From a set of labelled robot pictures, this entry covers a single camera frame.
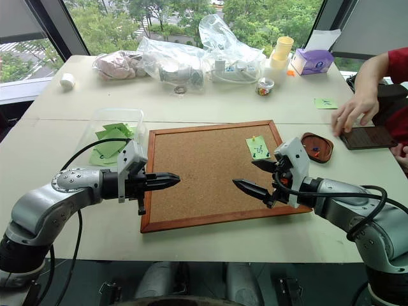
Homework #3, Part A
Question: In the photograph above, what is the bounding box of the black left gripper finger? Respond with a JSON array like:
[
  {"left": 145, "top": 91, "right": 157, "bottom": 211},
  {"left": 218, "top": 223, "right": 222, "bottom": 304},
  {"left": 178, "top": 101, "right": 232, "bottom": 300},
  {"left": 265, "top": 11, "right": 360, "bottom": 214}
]
[
  {"left": 155, "top": 171, "right": 181, "bottom": 184},
  {"left": 155, "top": 182, "right": 180, "bottom": 193}
]

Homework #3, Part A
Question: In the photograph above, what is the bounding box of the person's arm red sleeve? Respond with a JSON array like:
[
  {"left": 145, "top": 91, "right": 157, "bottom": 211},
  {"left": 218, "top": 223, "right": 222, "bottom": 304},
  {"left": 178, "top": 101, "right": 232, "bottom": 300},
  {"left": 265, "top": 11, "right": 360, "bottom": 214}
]
[{"left": 345, "top": 73, "right": 408, "bottom": 127}]

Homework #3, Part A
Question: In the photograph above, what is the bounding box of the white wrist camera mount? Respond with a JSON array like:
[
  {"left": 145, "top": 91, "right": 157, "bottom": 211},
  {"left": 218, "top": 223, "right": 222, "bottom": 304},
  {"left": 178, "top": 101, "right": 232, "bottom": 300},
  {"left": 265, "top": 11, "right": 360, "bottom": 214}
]
[
  {"left": 117, "top": 140, "right": 149, "bottom": 204},
  {"left": 273, "top": 137, "right": 311, "bottom": 210}
]

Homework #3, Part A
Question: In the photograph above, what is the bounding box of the grey roller blind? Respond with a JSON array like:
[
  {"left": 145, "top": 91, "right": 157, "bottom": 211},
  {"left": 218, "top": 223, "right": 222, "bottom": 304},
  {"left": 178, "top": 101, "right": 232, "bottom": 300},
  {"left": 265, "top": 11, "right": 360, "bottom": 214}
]
[
  {"left": 0, "top": 0, "right": 49, "bottom": 45},
  {"left": 331, "top": 0, "right": 408, "bottom": 61}
]

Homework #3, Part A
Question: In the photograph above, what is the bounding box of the large clear plastic bag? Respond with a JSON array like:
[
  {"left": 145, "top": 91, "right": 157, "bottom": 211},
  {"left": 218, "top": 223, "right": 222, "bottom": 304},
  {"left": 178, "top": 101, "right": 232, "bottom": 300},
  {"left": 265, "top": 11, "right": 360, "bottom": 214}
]
[{"left": 198, "top": 13, "right": 267, "bottom": 66}]

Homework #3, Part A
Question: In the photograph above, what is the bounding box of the small jar of pins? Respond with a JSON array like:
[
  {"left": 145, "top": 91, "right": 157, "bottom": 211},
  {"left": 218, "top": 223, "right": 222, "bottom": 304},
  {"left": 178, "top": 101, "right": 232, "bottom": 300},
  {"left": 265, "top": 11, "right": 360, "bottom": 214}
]
[{"left": 255, "top": 76, "right": 275, "bottom": 97}]

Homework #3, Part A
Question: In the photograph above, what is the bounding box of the purple tissue box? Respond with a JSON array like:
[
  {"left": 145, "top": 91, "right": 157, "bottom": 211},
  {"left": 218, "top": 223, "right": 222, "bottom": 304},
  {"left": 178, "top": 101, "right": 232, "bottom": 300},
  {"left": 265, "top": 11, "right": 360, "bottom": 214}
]
[{"left": 290, "top": 29, "right": 342, "bottom": 77}]

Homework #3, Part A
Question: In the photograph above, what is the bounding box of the stack of yellow cups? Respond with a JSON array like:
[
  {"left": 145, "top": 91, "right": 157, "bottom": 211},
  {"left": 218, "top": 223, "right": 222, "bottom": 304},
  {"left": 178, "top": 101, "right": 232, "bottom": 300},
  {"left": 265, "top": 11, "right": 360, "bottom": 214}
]
[{"left": 270, "top": 36, "right": 295, "bottom": 70}]

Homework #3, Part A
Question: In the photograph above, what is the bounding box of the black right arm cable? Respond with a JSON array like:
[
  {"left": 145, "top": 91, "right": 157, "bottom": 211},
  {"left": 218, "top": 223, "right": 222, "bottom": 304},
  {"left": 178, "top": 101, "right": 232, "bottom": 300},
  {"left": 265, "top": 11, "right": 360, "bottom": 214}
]
[{"left": 274, "top": 173, "right": 388, "bottom": 242}]

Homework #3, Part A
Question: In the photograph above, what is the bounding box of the white tape roll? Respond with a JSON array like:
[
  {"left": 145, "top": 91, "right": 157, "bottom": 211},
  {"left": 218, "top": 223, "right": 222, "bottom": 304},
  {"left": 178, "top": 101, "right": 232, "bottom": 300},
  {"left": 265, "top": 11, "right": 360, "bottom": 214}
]
[{"left": 59, "top": 73, "right": 77, "bottom": 92}]

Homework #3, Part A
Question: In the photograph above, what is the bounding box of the clear bag with grey items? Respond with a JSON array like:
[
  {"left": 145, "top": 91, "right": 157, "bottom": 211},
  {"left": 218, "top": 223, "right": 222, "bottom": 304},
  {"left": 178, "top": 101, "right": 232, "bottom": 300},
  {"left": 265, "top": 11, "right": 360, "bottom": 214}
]
[{"left": 136, "top": 36, "right": 208, "bottom": 94}]

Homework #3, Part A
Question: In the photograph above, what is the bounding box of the white plastic box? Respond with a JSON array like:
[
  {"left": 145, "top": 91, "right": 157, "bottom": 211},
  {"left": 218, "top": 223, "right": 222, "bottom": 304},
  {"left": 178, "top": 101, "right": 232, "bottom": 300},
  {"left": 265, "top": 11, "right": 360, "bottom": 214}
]
[{"left": 263, "top": 56, "right": 291, "bottom": 81}]

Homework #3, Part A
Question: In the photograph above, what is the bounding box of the green note with scribble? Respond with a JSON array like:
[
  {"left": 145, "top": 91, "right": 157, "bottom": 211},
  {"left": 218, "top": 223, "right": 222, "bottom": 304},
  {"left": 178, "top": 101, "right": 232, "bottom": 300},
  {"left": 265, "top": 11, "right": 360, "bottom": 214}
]
[{"left": 245, "top": 135, "right": 270, "bottom": 160}]

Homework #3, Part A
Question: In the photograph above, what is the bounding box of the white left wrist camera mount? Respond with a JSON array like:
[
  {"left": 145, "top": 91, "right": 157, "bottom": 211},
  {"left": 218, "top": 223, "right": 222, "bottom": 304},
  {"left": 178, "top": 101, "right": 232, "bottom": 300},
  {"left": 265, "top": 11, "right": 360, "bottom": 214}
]
[{"left": 117, "top": 140, "right": 149, "bottom": 204}]

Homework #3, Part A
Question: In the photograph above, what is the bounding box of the red shirt sleeve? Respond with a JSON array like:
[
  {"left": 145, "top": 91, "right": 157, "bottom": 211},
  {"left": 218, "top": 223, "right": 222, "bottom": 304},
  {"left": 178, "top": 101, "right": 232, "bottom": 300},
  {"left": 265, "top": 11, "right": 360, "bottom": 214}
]
[{"left": 386, "top": 47, "right": 408, "bottom": 78}]

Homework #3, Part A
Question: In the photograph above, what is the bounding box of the dark rounded robot leg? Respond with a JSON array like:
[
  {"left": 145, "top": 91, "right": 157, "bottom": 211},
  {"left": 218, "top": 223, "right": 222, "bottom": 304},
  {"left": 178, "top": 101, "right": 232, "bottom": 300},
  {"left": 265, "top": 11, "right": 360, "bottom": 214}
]
[
  {"left": 225, "top": 261, "right": 266, "bottom": 306},
  {"left": 133, "top": 260, "right": 193, "bottom": 302}
]

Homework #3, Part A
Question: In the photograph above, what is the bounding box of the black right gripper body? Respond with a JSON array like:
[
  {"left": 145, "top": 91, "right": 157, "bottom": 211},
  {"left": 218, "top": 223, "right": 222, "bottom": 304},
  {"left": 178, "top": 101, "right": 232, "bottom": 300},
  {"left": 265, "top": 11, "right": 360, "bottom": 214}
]
[{"left": 267, "top": 157, "right": 296, "bottom": 210}]

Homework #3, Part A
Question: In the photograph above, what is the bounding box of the clear plastic container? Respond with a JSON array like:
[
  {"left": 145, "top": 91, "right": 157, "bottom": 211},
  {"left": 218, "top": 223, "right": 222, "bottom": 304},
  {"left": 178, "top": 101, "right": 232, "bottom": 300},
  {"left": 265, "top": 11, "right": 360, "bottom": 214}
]
[{"left": 77, "top": 108, "right": 145, "bottom": 167}]

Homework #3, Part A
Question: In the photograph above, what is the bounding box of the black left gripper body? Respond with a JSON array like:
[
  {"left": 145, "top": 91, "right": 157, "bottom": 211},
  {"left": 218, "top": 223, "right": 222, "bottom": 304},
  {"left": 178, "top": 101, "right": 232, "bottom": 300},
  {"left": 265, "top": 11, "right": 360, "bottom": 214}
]
[{"left": 125, "top": 171, "right": 157, "bottom": 216}]

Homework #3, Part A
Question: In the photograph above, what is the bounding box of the brown wooden tray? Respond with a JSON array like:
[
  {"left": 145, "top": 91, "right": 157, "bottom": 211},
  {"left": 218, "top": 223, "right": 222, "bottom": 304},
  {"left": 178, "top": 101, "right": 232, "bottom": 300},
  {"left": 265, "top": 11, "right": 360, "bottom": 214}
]
[{"left": 300, "top": 131, "right": 335, "bottom": 165}]

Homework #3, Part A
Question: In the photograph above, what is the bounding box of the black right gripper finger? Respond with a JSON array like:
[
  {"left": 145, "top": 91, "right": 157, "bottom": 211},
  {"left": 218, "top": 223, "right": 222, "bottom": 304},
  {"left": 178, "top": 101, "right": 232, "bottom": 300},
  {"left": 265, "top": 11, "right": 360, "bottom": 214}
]
[
  {"left": 251, "top": 159, "right": 278, "bottom": 175},
  {"left": 231, "top": 178, "right": 272, "bottom": 205}
]

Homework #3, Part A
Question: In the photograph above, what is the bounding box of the wood-framed cork board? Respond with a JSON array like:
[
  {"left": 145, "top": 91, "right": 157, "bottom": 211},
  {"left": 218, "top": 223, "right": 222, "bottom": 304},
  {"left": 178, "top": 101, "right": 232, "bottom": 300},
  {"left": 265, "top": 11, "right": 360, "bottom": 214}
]
[{"left": 140, "top": 119, "right": 315, "bottom": 235}]

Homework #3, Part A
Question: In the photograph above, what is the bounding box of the white power strip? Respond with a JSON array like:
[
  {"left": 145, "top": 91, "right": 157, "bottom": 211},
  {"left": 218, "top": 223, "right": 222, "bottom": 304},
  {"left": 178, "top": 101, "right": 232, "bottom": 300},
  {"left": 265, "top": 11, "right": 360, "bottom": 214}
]
[{"left": 209, "top": 58, "right": 261, "bottom": 85}]

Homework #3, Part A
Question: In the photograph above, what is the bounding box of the green note with dark marks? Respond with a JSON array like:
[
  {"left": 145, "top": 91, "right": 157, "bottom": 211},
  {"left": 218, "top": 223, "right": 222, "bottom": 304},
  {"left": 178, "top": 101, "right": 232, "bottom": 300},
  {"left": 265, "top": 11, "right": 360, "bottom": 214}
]
[{"left": 313, "top": 97, "right": 339, "bottom": 110}]

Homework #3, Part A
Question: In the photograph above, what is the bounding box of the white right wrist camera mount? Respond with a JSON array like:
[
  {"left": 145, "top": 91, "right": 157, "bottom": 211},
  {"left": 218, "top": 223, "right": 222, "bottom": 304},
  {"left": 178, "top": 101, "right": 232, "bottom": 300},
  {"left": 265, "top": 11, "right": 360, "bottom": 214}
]
[{"left": 273, "top": 137, "right": 311, "bottom": 210}]

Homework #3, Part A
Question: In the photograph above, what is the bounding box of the person's bare hand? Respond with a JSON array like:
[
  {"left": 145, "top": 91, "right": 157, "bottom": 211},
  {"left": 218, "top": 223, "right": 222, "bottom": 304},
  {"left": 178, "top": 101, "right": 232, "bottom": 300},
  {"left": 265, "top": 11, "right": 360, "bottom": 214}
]
[
  {"left": 331, "top": 91, "right": 381, "bottom": 137},
  {"left": 390, "top": 143, "right": 408, "bottom": 175}
]

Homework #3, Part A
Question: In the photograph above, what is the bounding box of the bag of pink items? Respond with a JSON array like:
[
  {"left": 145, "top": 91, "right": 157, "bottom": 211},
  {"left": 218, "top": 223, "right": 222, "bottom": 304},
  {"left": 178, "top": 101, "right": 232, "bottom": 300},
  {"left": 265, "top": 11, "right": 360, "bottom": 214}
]
[{"left": 92, "top": 50, "right": 145, "bottom": 81}]

